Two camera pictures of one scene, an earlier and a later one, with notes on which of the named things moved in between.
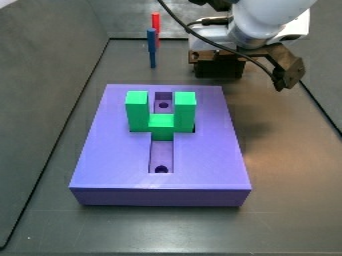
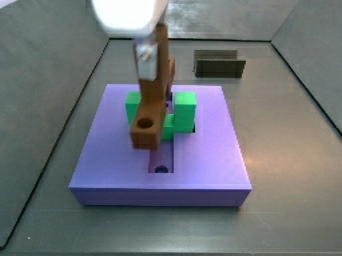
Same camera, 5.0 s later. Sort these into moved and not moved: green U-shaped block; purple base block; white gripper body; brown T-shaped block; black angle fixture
Moved: white gripper body; brown T-shaped block
Not moved: green U-shaped block; black angle fixture; purple base block
